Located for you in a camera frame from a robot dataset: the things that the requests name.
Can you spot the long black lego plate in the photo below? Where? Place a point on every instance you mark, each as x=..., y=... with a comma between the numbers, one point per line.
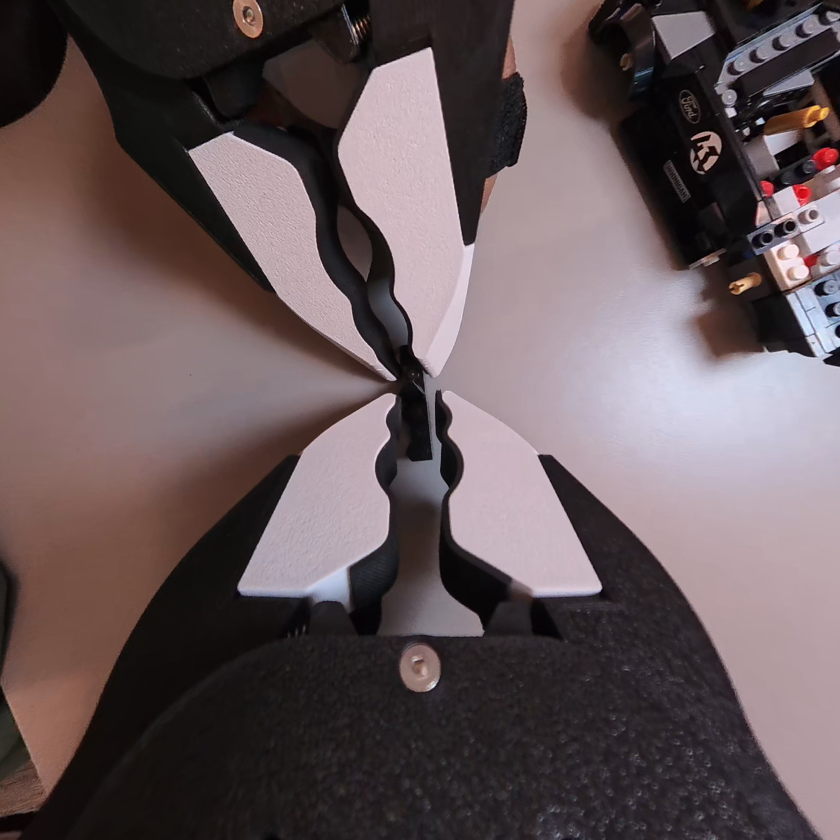
x=416, y=420

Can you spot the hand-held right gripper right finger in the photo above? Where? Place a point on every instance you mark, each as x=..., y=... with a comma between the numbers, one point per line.
x=519, y=512

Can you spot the black lego car model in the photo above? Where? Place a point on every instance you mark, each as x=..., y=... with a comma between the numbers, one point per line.
x=748, y=145

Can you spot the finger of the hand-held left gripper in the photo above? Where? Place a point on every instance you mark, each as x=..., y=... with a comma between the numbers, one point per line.
x=263, y=223
x=407, y=158

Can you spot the black mesh pad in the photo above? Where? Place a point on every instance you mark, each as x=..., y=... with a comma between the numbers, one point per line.
x=20, y=53

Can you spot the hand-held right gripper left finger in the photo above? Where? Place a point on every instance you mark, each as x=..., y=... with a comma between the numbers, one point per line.
x=322, y=512

